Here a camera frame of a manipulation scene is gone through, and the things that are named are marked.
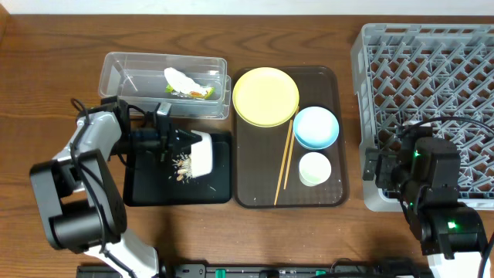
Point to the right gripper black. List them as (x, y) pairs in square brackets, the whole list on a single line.
[(389, 161)]

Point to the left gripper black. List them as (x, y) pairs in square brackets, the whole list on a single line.
[(165, 140)]

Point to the rice food waste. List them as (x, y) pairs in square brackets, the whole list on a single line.
[(182, 167)]

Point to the green snack wrapper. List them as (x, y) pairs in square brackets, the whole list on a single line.
[(203, 94)]

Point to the white tissue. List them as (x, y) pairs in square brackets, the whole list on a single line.
[(179, 81)]

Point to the pale green cup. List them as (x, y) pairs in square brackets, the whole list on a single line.
[(314, 169)]

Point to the blue bowl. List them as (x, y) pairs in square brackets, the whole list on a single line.
[(316, 128)]

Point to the yellow plate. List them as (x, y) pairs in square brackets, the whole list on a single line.
[(265, 97)]

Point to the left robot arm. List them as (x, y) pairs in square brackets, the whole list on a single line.
[(78, 201)]

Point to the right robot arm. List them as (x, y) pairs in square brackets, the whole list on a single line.
[(424, 173)]

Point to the grey dishwasher rack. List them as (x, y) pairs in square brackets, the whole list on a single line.
[(442, 73)]

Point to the black bin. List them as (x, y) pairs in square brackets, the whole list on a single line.
[(148, 183)]

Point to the clear plastic bin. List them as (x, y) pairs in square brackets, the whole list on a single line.
[(139, 79)]

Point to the brown tray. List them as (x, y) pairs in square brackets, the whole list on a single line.
[(259, 151)]

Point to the wooden chopstick left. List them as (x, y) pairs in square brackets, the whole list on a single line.
[(283, 163)]

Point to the wooden chopstick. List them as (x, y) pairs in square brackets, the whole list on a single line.
[(290, 151), (283, 163)]

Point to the wooden chopstick right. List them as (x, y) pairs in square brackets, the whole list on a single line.
[(290, 151)]

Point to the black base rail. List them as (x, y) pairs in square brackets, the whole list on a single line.
[(397, 268)]

